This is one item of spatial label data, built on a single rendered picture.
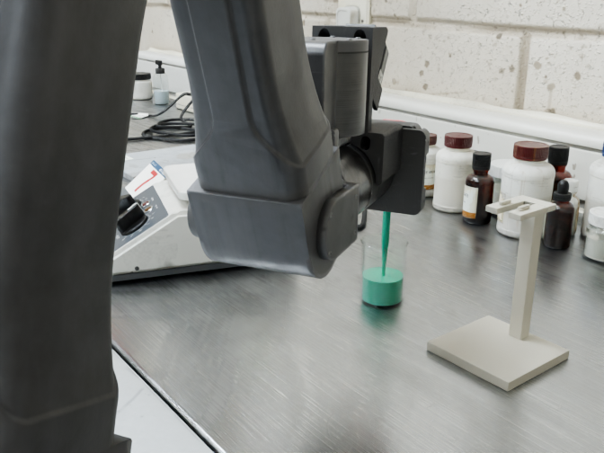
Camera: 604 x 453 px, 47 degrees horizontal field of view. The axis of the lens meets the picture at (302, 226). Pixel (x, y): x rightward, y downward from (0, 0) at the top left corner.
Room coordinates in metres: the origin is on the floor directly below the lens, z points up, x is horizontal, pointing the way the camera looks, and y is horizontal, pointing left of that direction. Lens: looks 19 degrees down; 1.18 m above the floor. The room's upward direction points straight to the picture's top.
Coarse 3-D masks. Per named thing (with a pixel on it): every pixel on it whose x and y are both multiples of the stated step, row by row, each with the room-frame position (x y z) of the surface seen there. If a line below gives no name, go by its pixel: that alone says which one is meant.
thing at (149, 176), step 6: (150, 168) 0.97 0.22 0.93; (144, 174) 0.97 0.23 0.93; (150, 174) 0.96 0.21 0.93; (156, 174) 0.94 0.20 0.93; (138, 180) 0.97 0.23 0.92; (144, 180) 0.95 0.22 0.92; (150, 180) 0.94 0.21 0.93; (156, 180) 0.92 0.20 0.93; (132, 186) 0.96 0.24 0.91; (138, 186) 0.95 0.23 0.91; (144, 186) 0.93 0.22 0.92; (138, 192) 0.93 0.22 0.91
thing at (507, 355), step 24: (528, 216) 0.49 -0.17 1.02; (528, 240) 0.52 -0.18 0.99; (528, 264) 0.52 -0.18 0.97; (528, 288) 0.52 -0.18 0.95; (528, 312) 0.52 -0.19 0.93; (456, 336) 0.52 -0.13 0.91; (480, 336) 0.52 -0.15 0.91; (504, 336) 0.52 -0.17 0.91; (528, 336) 0.52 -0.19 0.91; (456, 360) 0.49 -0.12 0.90; (480, 360) 0.48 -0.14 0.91; (504, 360) 0.48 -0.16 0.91; (528, 360) 0.48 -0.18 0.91; (552, 360) 0.48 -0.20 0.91; (504, 384) 0.45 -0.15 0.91
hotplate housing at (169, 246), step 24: (168, 192) 0.73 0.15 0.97; (168, 216) 0.66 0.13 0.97; (144, 240) 0.65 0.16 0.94; (168, 240) 0.66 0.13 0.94; (192, 240) 0.67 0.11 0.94; (120, 264) 0.64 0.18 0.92; (144, 264) 0.65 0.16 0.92; (168, 264) 0.66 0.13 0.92; (192, 264) 0.67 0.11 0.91; (216, 264) 0.68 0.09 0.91
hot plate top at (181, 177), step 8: (168, 168) 0.77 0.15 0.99; (176, 168) 0.77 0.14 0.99; (184, 168) 0.77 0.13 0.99; (192, 168) 0.77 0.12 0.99; (168, 176) 0.73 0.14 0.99; (176, 176) 0.73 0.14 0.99; (184, 176) 0.73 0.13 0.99; (192, 176) 0.73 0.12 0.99; (176, 184) 0.70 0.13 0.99; (184, 184) 0.70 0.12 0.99; (176, 192) 0.68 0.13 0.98; (184, 192) 0.67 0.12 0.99
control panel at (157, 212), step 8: (144, 192) 0.76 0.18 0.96; (152, 192) 0.75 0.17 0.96; (144, 200) 0.74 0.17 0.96; (152, 200) 0.73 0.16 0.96; (160, 200) 0.71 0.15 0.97; (144, 208) 0.72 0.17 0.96; (152, 208) 0.70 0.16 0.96; (160, 208) 0.69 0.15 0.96; (152, 216) 0.68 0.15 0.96; (160, 216) 0.67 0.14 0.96; (144, 224) 0.67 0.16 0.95; (152, 224) 0.66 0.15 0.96; (136, 232) 0.66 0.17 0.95; (120, 240) 0.66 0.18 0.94; (128, 240) 0.65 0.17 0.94
